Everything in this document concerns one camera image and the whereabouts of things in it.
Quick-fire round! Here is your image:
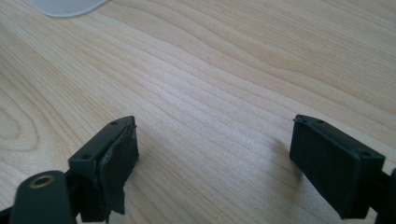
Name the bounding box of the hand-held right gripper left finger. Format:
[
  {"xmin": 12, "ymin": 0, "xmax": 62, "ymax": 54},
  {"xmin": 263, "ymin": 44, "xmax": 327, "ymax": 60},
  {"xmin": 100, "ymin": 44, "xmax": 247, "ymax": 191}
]
[{"xmin": 67, "ymin": 115, "xmax": 140, "ymax": 224}]

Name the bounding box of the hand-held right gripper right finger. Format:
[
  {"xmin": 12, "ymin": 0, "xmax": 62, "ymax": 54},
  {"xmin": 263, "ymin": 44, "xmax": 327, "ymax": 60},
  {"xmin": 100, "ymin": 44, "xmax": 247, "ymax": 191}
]
[{"xmin": 289, "ymin": 114, "xmax": 387, "ymax": 220}]

